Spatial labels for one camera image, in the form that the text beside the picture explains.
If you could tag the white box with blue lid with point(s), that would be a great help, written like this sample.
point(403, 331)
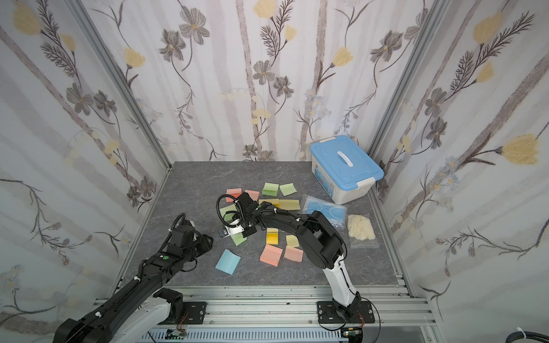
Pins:
point(343, 169)

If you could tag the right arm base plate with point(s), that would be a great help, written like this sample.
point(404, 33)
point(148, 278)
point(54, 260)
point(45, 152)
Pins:
point(330, 312)

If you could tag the small yellow memo pad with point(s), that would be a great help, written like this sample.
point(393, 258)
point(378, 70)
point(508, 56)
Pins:
point(272, 236)

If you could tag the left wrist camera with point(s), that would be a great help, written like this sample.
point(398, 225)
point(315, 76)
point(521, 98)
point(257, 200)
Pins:
point(184, 229)

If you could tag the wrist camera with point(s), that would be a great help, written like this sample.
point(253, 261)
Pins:
point(234, 227)
point(184, 229)

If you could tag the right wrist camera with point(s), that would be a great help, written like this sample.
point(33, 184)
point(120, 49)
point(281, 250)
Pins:
point(234, 227)

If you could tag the large yellow memo pad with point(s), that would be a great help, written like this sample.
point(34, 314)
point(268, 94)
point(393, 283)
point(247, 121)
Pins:
point(275, 202)

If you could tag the left blue memo pad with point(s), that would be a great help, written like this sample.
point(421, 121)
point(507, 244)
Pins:
point(228, 262)

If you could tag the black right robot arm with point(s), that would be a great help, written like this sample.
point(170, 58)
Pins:
point(320, 241)

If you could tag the bag of blue face masks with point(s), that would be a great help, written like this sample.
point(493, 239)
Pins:
point(334, 213)

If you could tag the aluminium rail frame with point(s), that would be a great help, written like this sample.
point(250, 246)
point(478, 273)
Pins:
point(239, 307)

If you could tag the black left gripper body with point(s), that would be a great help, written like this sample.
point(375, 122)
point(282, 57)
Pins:
point(198, 247)

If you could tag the red memo pad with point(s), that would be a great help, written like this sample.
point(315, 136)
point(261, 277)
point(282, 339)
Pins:
point(234, 193)

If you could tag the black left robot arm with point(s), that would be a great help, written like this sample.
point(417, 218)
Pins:
point(142, 303)

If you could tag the clear bag with beige contents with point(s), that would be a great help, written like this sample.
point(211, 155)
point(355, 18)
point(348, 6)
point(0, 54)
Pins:
point(360, 228)

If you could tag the pink memo pad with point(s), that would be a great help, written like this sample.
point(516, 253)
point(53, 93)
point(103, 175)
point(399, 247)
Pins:
point(271, 255)

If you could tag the small circuit board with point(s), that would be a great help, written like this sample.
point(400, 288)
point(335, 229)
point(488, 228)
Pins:
point(175, 334)

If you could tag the torn red memo page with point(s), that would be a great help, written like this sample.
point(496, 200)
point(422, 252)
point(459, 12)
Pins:
point(254, 195)

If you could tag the torn pink memo page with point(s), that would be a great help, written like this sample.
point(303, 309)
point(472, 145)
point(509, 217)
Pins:
point(293, 254)

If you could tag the torn yellow memo page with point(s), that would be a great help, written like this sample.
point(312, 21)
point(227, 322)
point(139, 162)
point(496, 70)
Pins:
point(290, 205)

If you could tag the small torn yellow page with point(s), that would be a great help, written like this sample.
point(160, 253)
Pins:
point(292, 241)

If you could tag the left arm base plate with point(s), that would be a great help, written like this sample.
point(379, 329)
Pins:
point(193, 312)

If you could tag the torn green memo page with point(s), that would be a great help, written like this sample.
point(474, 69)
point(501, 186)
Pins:
point(287, 189)

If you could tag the green memo pad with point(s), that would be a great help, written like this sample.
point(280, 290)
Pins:
point(270, 189)
point(228, 212)

